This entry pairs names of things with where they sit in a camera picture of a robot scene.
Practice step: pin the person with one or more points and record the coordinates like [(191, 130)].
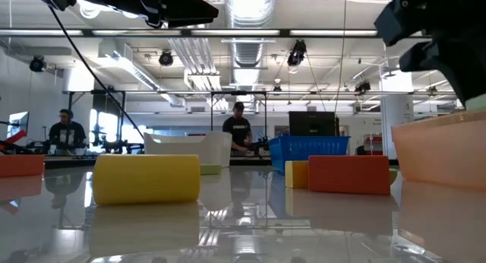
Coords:
[(237, 130), (67, 134)]

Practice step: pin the black ceiling spotlight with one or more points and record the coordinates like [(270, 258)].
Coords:
[(297, 53), (166, 58), (37, 64), (362, 86), (277, 87)]

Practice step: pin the black metal frame post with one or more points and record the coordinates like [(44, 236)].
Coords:
[(68, 162)]

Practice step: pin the LED light bar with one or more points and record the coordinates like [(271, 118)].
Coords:
[(235, 32)]

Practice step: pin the blue plastic basket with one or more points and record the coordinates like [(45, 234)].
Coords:
[(307, 147)]

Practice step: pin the red tool cabinet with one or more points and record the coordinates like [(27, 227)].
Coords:
[(375, 143)]

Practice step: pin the white plastic bin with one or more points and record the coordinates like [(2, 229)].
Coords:
[(182, 145)]

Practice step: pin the silver round ventilation duct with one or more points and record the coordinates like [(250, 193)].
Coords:
[(248, 12)]

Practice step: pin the yellow rectangular block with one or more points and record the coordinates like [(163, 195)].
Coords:
[(297, 173)]

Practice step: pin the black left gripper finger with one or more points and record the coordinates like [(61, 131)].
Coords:
[(186, 8)]

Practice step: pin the yellow cylinder block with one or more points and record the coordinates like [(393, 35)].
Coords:
[(146, 179)]

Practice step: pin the white rectangular air duct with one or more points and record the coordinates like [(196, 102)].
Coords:
[(129, 65)]

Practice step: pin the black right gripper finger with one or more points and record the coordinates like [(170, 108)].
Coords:
[(455, 65)]

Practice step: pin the background computer monitor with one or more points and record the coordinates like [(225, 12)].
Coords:
[(19, 123)]

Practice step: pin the white building pillar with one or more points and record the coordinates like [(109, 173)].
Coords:
[(396, 122)]

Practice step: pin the orange rectangular block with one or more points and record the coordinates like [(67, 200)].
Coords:
[(21, 166), (349, 175)]

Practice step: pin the orange plastic bin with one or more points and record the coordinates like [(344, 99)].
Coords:
[(444, 153)]

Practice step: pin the red background machine part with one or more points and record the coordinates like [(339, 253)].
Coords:
[(17, 135)]

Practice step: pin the black background robot arm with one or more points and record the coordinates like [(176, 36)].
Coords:
[(110, 145)]

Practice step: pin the black rectangular equipment box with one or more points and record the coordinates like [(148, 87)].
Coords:
[(313, 122)]

